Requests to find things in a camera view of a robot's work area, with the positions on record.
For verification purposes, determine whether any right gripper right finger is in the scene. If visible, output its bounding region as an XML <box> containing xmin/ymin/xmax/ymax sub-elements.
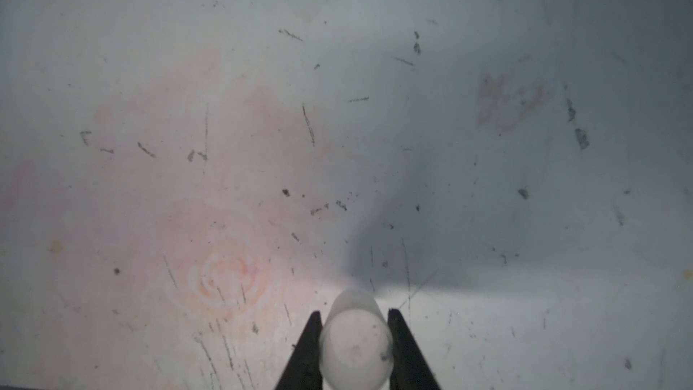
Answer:
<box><xmin>387</xmin><ymin>309</ymin><xmax>441</xmax><ymax>390</ymax></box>

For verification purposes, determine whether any white glue stick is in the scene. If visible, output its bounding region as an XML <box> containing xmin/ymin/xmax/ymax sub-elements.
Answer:
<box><xmin>319</xmin><ymin>289</ymin><xmax>395</xmax><ymax>390</ymax></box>

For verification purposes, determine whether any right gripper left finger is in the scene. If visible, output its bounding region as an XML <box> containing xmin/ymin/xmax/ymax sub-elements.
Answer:
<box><xmin>274</xmin><ymin>311</ymin><xmax>323</xmax><ymax>390</ymax></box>

